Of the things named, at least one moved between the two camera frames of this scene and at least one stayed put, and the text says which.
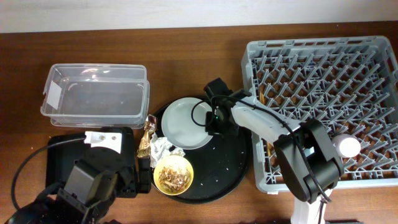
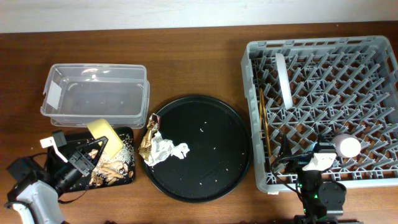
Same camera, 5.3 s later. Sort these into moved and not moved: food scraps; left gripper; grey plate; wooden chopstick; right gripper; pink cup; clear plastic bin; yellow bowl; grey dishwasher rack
Moved: right gripper; yellow bowl; wooden chopstick; grey plate; left gripper; food scraps
Not moved: pink cup; grey dishwasher rack; clear plastic bin
